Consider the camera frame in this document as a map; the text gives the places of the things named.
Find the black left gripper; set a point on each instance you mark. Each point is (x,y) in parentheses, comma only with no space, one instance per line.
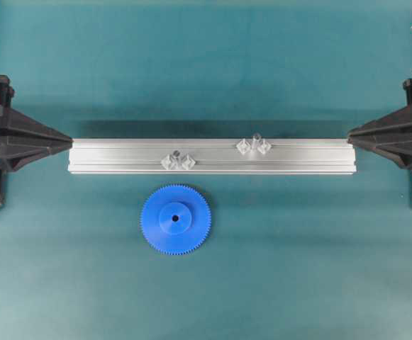
(24,140)

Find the large blue plastic gear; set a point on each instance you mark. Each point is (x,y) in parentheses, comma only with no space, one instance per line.
(176,219)

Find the clear shaft mount right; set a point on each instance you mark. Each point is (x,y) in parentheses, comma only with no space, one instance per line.
(256,144)

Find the clear shaft mount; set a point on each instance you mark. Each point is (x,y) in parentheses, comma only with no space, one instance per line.
(176,161)
(256,144)

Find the clear shaft mount left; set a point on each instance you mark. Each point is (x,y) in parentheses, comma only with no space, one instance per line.
(176,161)

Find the long aluminium extrusion rail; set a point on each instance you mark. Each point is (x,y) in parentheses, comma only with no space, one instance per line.
(212,156)

